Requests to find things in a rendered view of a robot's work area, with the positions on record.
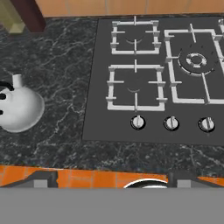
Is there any pale yellow-green block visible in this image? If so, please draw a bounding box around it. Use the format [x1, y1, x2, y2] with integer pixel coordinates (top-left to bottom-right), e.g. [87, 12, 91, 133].
[0, 0, 26, 34]

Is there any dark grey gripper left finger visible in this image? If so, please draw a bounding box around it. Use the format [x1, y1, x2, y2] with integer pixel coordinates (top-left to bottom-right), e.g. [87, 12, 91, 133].
[1, 171, 59, 188]

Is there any white and black hob knob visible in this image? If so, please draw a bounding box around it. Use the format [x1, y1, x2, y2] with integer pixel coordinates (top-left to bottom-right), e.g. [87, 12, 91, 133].
[129, 115, 147, 131]
[198, 116, 216, 134]
[163, 115, 180, 132]

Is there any small white burner grate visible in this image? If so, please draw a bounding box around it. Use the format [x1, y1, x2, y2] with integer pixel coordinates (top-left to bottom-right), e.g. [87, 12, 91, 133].
[105, 59, 169, 113]
[109, 16, 163, 56]

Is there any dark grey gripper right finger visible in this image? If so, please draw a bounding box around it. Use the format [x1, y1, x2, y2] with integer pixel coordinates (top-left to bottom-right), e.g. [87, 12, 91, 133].
[167, 171, 224, 188]

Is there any large white burner grate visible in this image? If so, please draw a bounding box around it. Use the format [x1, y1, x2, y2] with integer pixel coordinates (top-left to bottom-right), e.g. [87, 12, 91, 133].
[163, 23, 224, 106]

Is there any dark grey hob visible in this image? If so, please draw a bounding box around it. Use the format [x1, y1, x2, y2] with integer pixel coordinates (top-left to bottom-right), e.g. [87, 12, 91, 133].
[81, 16, 224, 146]

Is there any white and black round handle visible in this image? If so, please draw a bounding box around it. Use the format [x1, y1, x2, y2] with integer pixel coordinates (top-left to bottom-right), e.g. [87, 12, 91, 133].
[123, 178, 170, 189]

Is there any dark brown wooden post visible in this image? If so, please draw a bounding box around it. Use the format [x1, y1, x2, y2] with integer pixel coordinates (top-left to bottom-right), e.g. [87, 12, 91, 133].
[14, 0, 47, 33]

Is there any white kettle with black handle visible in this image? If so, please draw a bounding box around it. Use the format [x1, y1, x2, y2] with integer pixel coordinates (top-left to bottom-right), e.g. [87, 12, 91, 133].
[0, 73, 46, 134]

